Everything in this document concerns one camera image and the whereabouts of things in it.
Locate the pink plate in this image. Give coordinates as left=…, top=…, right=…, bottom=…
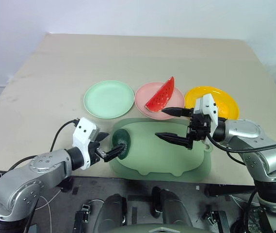
left=134, top=82, right=186, bottom=121

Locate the red watermelon slice toy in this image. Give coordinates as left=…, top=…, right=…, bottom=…
left=144, top=76, right=176, bottom=114

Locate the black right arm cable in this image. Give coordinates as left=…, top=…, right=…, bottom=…
left=205, top=134, right=276, bottom=167

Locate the grey green curved robot body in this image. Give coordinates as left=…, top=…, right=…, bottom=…
left=107, top=222, right=217, bottom=233

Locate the black table frame bar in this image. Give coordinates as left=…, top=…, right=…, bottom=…
left=204, top=185, right=258, bottom=198

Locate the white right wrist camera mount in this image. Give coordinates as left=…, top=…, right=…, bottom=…
left=193, top=93, right=220, bottom=133

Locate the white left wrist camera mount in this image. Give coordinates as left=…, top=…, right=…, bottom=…
left=72, top=117, right=100, bottom=170

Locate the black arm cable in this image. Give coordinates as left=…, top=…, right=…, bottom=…
left=6, top=117, right=81, bottom=172
left=205, top=134, right=276, bottom=167

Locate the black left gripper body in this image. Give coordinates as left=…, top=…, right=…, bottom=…
left=88, top=139, right=105, bottom=167

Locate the dark green toy vegetable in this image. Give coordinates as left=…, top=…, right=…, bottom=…
left=111, top=129, right=132, bottom=161

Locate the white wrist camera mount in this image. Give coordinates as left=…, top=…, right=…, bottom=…
left=72, top=117, right=100, bottom=170
left=193, top=93, right=220, bottom=133

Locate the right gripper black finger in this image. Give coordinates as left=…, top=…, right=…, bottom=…
left=162, top=106, right=192, bottom=117
left=155, top=132, right=189, bottom=147

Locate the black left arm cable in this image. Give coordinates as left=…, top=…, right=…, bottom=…
left=6, top=117, right=81, bottom=172

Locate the black floor bracket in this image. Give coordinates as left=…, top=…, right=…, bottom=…
left=72, top=203, right=92, bottom=233
left=206, top=209, right=231, bottom=233

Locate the mint green plate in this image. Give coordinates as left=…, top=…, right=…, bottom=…
left=83, top=80, right=134, bottom=119

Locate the dark rounded shape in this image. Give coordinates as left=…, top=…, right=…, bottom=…
left=151, top=186, right=195, bottom=233
left=96, top=193, right=129, bottom=233

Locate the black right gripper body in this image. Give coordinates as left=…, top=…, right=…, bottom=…
left=185, top=108, right=213, bottom=149

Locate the green silicone mat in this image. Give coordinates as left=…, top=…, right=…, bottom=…
left=109, top=117, right=212, bottom=182

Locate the yellow plate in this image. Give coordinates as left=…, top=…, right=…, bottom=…
left=184, top=85, right=240, bottom=121

